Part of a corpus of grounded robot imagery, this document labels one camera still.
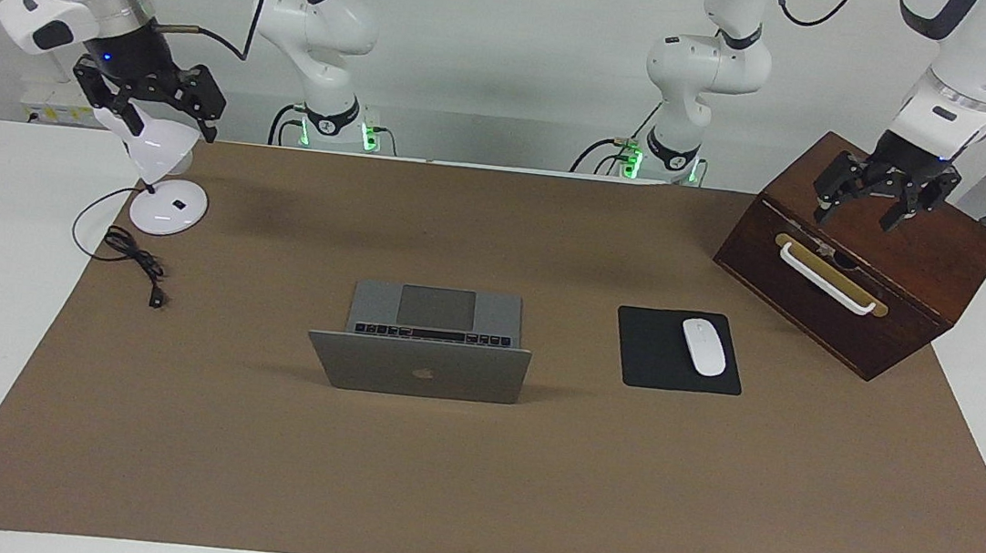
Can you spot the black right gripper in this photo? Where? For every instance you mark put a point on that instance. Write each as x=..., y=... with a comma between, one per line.
x=135, y=60

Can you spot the brown table mat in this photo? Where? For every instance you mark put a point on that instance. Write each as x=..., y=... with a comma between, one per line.
x=471, y=485

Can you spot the white computer mouse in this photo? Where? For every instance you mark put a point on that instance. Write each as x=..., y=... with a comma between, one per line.
x=704, y=346

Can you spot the white desk lamp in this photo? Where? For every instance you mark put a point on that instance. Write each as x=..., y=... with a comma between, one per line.
x=165, y=210

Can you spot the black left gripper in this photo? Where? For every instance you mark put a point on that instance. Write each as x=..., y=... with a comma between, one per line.
x=907, y=160

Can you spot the white wall power strip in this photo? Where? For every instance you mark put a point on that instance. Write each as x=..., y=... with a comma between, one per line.
x=49, y=97

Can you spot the black mouse pad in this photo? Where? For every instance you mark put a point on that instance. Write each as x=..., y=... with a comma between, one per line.
x=654, y=353

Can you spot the silver grey laptop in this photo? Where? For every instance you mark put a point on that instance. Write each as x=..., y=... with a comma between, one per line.
x=419, y=369

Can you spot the dark brown wooden box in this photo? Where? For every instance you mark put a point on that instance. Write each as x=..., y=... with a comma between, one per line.
x=916, y=257

